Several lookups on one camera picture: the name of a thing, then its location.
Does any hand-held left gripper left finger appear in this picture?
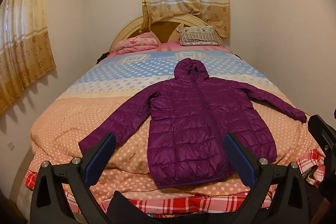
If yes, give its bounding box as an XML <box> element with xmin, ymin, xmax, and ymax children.
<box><xmin>30</xmin><ymin>132</ymin><xmax>117</xmax><ymax>224</ymax></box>

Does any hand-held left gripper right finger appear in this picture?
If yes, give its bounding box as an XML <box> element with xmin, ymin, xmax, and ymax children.
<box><xmin>223</xmin><ymin>132</ymin><xmax>310</xmax><ymax>224</ymax></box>

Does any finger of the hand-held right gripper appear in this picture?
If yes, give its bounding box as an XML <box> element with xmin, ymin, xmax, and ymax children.
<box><xmin>308</xmin><ymin>114</ymin><xmax>336</xmax><ymax>152</ymax></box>

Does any purple hooded puffer jacket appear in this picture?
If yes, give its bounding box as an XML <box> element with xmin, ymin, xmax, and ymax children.
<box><xmin>78</xmin><ymin>58</ymin><xmax>307</xmax><ymax>189</ymax></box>

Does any polka dot bedspread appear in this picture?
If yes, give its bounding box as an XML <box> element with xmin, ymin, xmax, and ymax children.
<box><xmin>28</xmin><ymin>43</ymin><xmax>326</xmax><ymax>204</ymax></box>

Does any red plaid bed sheet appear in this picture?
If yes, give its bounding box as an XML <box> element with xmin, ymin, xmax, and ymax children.
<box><xmin>24</xmin><ymin>147</ymin><xmax>326</xmax><ymax>217</ymax></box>

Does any dark cloth beside bed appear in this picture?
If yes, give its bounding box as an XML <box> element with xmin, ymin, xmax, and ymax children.
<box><xmin>97</xmin><ymin>51</ymin><xmax>111</xmax><ymax>64</ymax></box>

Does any pink folded floral quilt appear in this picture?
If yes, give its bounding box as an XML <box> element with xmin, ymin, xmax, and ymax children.
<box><xmin>113</xmin><ymin>32</ymin><xmax>161</xmax><ymax>55</ymax></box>

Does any cream wooden headboard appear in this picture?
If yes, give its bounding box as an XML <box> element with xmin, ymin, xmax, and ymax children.
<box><xmin>109</xmin><ymin>13</ymin><xmax>225</xmax><ymax>52</ymax></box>

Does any striped floral pillow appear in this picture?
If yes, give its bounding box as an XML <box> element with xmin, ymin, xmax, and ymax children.
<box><xmin>176</xmin><ymin>25</ymin><xmax>220</xmax><ymax>46</ymax></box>

